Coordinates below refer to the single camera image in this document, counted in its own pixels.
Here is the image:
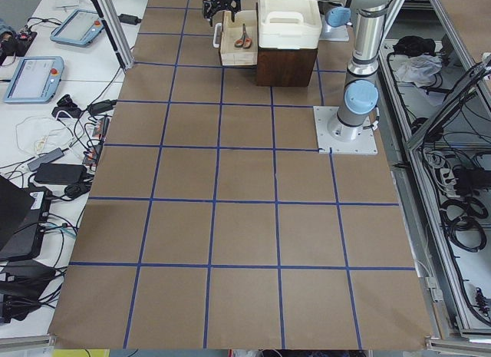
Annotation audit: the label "brown paper table mat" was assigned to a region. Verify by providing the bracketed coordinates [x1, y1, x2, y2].
[50, 0, 433, 350]

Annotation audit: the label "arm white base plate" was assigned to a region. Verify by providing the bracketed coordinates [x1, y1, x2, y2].
[319, 22, 349, 42]
[313, 106, 377, 155]

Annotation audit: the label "blue teach pendant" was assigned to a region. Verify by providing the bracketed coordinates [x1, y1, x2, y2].
[50, 9, 104, 47]
[3, 56, 64, 104]

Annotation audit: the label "large black power brick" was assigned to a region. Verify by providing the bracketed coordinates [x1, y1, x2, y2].
[34, 163, 87, 185]

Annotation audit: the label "orange handled black scissors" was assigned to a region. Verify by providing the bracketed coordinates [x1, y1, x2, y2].
[234, 23, 252, 49]

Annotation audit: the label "black coiled cable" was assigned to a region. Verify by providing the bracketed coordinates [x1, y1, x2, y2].
[440, 197, 488, 254]

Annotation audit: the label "black power adapter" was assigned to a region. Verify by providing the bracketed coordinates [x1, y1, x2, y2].
[118, 14, 142, 25]

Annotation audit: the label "wooden drawer with white handle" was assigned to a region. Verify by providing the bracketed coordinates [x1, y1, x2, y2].
[213, 10, 258, 67]

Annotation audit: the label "white crumpled cloth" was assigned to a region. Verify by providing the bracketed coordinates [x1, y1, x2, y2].
[394, 55, 442, 88]

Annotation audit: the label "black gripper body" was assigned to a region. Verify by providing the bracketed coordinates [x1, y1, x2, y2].
[202, 0, 242, 27]

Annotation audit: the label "near blue teach pendant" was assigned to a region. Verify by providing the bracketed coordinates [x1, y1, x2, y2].
[3, 56, 64, 104]

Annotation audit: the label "white cable bundle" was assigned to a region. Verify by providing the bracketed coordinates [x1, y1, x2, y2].
[15, 114, 77, 157]

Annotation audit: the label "cream plastic storage box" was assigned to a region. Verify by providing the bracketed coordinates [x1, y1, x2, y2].
[258, 0, 322, 50]

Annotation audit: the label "far blue teach pendant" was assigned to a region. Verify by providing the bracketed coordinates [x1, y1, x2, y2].
[50, 9, 104, 47]

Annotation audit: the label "aluminium frame post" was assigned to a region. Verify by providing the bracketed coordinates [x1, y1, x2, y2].
[91, 0, 134, 71]

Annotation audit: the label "dark brown wooden cabinet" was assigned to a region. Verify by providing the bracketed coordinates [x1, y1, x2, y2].
[256, 47, 318, 87]

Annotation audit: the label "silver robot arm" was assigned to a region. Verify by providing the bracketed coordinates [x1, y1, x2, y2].
[315, 0, 404, 142]

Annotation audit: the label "black laptop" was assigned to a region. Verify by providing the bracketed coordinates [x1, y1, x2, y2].
[1, 177, 51, 261]

